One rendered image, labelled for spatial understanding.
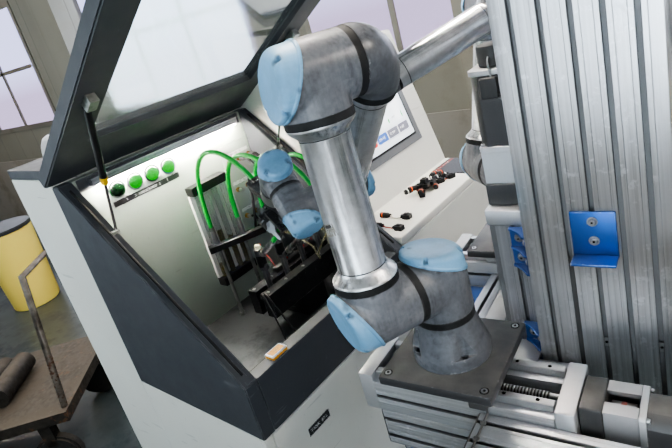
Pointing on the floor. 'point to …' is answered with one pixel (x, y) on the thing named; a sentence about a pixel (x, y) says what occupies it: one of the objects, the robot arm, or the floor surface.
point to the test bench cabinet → (198, 425)
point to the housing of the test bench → (88, 303)
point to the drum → (23, 229)
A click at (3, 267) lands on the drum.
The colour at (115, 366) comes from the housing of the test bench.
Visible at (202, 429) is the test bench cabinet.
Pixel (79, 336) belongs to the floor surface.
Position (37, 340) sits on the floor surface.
